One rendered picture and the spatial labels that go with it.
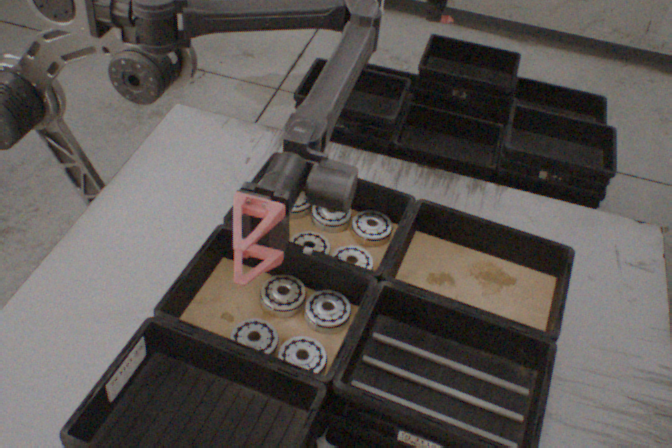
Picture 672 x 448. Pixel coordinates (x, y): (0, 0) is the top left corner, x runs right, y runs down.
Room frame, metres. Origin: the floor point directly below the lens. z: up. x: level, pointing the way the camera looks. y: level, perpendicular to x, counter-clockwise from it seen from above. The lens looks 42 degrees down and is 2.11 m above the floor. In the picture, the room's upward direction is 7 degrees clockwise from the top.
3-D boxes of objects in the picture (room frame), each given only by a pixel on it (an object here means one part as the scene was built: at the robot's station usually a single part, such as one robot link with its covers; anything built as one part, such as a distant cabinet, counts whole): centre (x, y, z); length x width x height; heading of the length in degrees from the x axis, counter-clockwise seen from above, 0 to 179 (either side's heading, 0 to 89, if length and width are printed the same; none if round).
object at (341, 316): (1.00, -0.01, 0.86); 0.10 x 0.10 x 0.01
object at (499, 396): (0.85, -0.27, 0.87); 0.40 x 0.30 x 0.11; 73
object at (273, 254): (0.62, 0.10, 1.43); 0.09 x 0.07 x 0.07; 169
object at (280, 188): (0.69, 0.09, 1.45); 0.07 x 0.07 x 0.10; 79
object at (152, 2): (1.18, 0.18, 1.45); 0.45 x 0.14 x 0.10; 108
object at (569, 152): (2.14, -0.80, 0.37); 0.40 x 0.30 x 0.45; 78
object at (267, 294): (1.03, 0.09, 0.86); 0.10 x 0.10 x 0.01
